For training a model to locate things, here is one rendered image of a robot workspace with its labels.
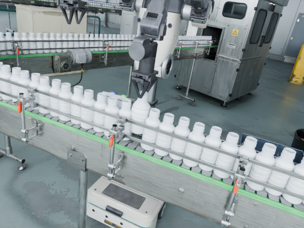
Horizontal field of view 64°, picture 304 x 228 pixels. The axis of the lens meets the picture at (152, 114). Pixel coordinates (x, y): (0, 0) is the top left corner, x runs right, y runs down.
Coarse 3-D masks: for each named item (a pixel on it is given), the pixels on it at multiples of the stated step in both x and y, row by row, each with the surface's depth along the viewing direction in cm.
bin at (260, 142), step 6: (240, 138) 129; (258, 138) 133; (258, 144) 134; (276, 144) 130; (258, 150) 135; (276, 150) 131; (282, 150) 130; (294, 150) 127; (300, 150) 126; (276, 156) 132; (300, 156) 126; (300, 162) 123
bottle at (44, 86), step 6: (42, 78) 106; (48, 78) 107; (42, 84) 107; (48, 84) 108; (42, 90) 107; (48, 90) 108; (42, 96) 108; (48, 96) 109; (42, 102) 109; (48, 102) 110; (42, 108) 110
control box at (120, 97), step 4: (104, 92) 114; (108, 92) 115; (108, 96) 113; (116, 96) 112; (120, 96) 111; (124, 96) 113; (120, 100) 111; (132, 100) 114; (120, 104) 111; (132, 104) 116
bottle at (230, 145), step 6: (228, 138) 82; (234, 138) 81; (222, 144) 84; (228, 144) 82; (234, 144) 82; (228, 150) 82; (234, 150) 82; (222, 156) 84; (228, 156) 82; (216, 162) 87; (222, 162) 84; (228, 162) 83; (228, 168) 85; (216, 174) 87; (222, 174) 85; (228, 174) 86
